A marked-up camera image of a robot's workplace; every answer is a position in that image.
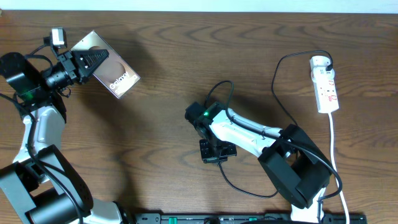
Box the white USB charger plug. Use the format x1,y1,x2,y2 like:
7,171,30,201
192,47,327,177
310,55,331,70

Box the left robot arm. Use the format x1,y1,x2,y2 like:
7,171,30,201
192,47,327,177
1,49,134,223

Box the white power strip cord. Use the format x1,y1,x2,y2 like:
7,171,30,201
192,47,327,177
328,112,351,224

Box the black USB charging cable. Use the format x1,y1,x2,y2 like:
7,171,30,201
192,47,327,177
217,50,334,199

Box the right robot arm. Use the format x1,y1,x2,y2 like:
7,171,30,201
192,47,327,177
185,102,332,223

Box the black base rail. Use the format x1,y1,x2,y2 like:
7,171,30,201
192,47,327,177
133,212,368,224

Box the white power strip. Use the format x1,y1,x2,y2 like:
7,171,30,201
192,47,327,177
311,67,339,114

